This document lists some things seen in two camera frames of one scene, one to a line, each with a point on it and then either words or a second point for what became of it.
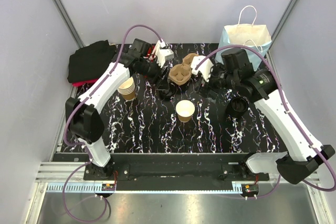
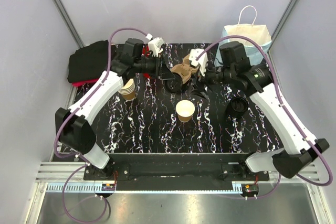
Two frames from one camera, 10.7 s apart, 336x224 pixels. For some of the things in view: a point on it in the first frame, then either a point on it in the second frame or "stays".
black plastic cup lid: x=168 y=91 → x=173 y=85
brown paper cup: x=185 y=109 stays
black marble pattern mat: x=193 y=105 stays
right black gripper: x=204 y=87 → x=198 y=84
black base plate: x=215 y=171 stays
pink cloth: x=79 y=84 stays
